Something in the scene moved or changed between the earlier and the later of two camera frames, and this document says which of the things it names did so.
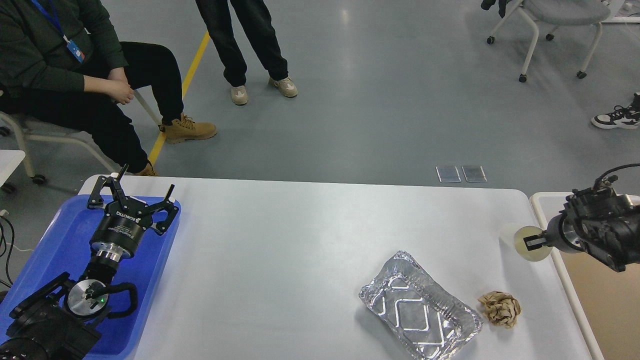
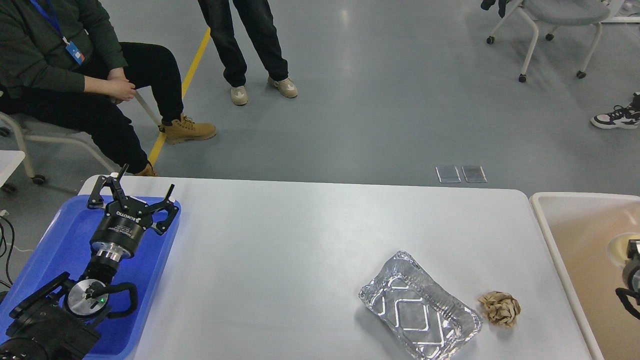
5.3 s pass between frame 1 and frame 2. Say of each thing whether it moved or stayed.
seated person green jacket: stayed
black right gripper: moved
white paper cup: moved
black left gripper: stayed
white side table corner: stayed
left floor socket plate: stayed
